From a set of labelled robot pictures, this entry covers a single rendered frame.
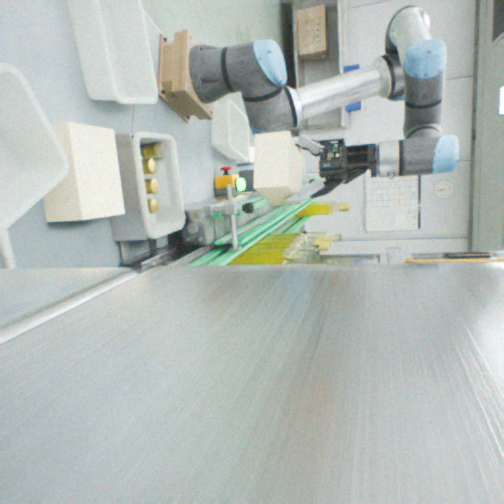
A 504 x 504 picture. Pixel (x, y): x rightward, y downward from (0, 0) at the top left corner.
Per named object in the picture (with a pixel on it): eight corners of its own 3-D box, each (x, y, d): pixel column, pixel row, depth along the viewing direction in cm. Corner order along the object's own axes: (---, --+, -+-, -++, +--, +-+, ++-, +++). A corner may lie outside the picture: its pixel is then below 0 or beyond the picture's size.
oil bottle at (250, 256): (217, 274, 109) (294, 273, 103) (214, 254, 108) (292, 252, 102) (224, 268, 114) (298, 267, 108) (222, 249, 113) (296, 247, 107)
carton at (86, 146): (46, 222, 70) (82, 220, 68) (31, 126, 67) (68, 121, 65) (92, 215, 81) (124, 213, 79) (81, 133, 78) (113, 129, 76)
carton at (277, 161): (254, 134, 87) (288, 130, 85) (273, 159, 102) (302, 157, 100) (253, 188, 86) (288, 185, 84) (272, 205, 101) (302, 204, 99)
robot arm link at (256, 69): (233, 38, 109) (281, 29, 105) (245, 87, 118) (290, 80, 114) (221, 54, 101) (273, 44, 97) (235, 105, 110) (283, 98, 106)
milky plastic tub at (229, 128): (205, 99, 139) (228, 96, 137) (228, 121, 161) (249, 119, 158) (205, 149, 139) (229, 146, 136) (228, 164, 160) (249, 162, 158)
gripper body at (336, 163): (315, 139, 84) (375, 133, 80) (321, 154, 92) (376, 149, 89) (315, 174, 83) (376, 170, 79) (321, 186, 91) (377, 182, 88)
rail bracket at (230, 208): (207, 253, 102) (254, 252, 99) (200, 186, 99) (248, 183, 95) (212, 250, 105) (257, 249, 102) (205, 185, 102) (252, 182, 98)
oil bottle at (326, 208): (293, 216, 211) (348, 214, 203) (293, 206, 210) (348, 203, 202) (295, 215, 216) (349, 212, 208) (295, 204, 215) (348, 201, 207)
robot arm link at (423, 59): (427, -14, 107) (462, 45, 72) (426, 31, 114) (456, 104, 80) (382, -4, 110) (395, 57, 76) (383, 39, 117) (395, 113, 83)
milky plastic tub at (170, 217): (115, 242, 87) (150, 240, 85) (97, 135, 82) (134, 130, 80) (156, 228, 103) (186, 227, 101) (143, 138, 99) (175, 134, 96)
